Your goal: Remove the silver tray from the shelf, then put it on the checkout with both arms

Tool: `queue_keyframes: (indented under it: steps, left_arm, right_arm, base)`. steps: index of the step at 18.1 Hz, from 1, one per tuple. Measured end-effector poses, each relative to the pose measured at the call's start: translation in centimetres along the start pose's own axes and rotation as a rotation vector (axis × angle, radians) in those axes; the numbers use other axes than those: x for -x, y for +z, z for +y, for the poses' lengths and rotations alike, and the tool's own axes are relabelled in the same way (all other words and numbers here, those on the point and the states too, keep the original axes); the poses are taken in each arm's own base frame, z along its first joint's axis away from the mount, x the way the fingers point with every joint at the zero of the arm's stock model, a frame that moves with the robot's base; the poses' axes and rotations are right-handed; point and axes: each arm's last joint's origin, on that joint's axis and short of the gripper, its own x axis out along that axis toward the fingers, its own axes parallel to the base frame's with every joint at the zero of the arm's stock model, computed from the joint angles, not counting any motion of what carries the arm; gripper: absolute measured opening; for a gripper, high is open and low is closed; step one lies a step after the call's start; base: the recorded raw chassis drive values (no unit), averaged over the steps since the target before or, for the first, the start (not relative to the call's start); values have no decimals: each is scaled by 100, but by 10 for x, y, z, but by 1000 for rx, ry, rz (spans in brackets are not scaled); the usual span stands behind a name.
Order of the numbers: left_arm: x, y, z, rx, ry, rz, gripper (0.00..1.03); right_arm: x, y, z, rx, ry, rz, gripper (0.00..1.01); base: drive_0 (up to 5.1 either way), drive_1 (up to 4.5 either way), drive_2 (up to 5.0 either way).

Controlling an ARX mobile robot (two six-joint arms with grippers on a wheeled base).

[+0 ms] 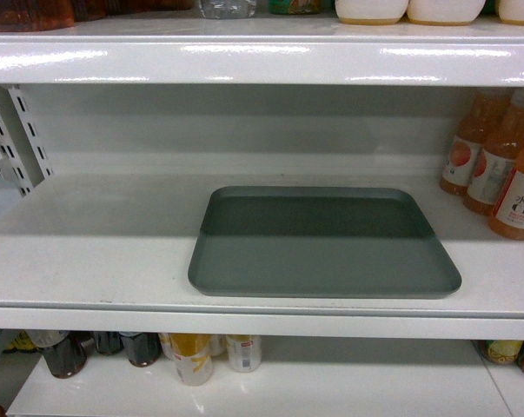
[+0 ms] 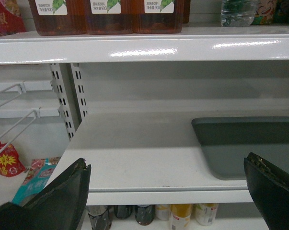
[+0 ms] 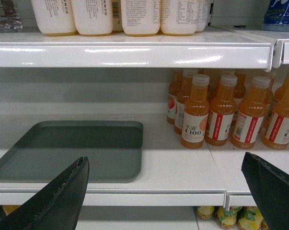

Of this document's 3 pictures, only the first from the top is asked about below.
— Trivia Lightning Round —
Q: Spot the grey-green rectangular tray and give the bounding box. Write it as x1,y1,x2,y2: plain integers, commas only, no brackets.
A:
188,186,462,299

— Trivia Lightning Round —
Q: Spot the white drink can barcode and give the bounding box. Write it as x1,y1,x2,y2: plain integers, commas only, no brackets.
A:
226,334,262,373

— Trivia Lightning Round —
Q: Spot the white middle shelf board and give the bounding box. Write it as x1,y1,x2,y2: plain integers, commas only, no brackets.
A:
0,174,524,340

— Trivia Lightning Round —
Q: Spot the white shelf board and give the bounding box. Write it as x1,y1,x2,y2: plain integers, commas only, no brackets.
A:
0,12,524,87
0,174,524,340
8,336,524,416

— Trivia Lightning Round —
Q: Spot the white upper shelf board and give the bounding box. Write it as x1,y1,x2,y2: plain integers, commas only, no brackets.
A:
0,12,524,87

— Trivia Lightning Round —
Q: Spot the yellow white drink can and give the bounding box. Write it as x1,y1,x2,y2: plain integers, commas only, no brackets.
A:
169,334,213,387

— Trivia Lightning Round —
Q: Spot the white lower shelf board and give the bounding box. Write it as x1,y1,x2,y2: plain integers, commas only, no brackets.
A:
8,336,524,416

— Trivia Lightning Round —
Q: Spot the dark soda bottle right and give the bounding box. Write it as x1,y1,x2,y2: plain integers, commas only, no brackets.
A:
119,332,162,367

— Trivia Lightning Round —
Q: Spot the dark soda bottle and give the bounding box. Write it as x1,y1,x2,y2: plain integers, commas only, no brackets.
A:
119,332,162,367
27,329,87,379

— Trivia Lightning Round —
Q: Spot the clear water bottle upper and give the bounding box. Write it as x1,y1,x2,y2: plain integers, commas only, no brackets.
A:
199,0,257,19

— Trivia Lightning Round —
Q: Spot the white bottle upper shelf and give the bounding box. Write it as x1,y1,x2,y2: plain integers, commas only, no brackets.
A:
335,0,409,25

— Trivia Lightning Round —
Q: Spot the orange juice bottle back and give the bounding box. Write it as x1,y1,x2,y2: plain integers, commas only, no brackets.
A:
439,88,513,195

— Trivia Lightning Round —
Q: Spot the orange juice bottle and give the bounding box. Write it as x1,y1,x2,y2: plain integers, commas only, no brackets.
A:
463,88,524,215
488,149,524,241
439,88,513,195

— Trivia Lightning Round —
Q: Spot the white slotted shelf upright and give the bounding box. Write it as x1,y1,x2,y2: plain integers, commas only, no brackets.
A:
0,85,53,195

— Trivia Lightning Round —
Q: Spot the dark soda bottle left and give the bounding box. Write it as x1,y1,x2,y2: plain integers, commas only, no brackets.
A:
27,329,87,379

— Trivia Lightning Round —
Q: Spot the orange juice bottle front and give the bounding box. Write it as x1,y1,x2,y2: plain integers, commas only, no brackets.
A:
488,149,524,241

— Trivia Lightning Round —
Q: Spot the orange juice bottle middle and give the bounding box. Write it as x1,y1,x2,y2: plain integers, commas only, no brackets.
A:
463,88,524,215

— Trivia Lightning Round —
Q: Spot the red-brown packet upper shelf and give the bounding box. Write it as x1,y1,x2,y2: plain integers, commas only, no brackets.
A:
0,0,75,32

